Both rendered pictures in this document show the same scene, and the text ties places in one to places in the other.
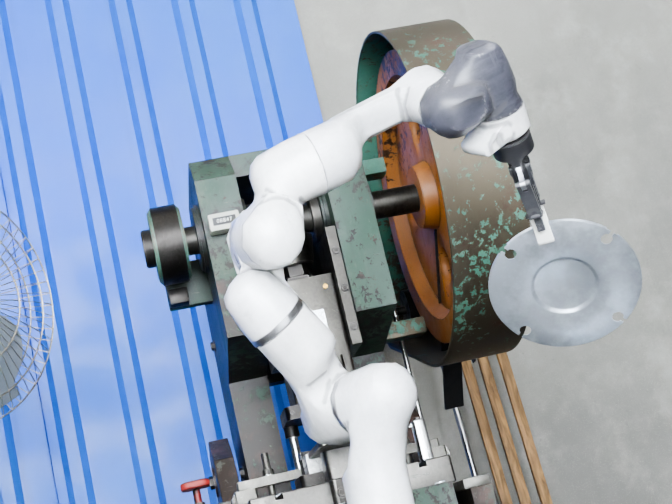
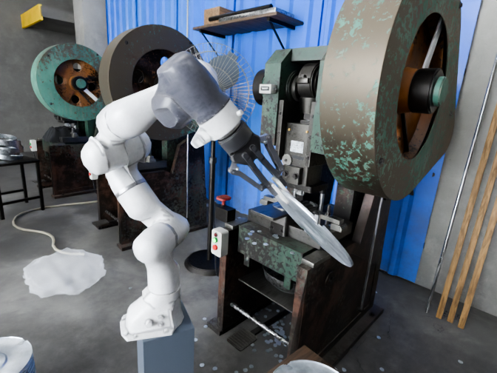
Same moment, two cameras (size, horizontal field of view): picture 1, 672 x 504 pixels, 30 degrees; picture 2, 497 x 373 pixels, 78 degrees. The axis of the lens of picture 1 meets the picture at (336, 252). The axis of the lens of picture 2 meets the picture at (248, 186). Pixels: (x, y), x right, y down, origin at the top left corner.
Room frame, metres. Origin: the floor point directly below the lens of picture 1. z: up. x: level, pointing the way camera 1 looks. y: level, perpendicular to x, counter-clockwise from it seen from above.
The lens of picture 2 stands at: (1.77, -0.92, 1.25)
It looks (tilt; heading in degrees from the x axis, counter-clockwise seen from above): 15 degrees down; 53
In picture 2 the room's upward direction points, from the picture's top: 4 degrees clockwise
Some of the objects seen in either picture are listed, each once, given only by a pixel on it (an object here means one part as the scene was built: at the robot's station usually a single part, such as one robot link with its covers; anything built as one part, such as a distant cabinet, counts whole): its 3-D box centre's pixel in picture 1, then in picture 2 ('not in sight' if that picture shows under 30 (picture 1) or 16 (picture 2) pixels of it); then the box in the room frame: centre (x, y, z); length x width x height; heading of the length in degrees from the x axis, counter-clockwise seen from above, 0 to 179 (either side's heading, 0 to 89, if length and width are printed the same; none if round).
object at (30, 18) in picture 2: not in sight; (59, 21); (2.56, 6.11, 2.44); 1.25 x 0.92 x 0.27; 100
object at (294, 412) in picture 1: (326, 415); (302, 186); (2.89, 0.11, 0.86); 0.20 x 0.16 x 0.05; 100
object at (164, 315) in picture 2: not in sight; (152, 305); (2.09, 0.03, 0.52); 0.22 x 0.19 x 0.14; 171
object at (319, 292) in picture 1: (311, 337); (301, 152); (2.84, 0.10, 1.04); 0.17 x 0.15 x 0.30; 10
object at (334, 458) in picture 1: (350, 469); (278, 220); (2.71, 0.08, 0.72); 0.25 x 0.14 x 0.14; 10
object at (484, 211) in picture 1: (411, 210); (396, 92); (3.04, -0.21, 1.33); 1.03 x 0.28 x 0.82; 10
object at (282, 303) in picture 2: not in sight; (292, 282); (2.89, 0.11, 0.31); 0.43 x 0.42 x 0.01; 100
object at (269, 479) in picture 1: (264, 476); (274, 197); (2.86, 0.27, 0.76); 0.17 x 0.06 x 0.10; 100
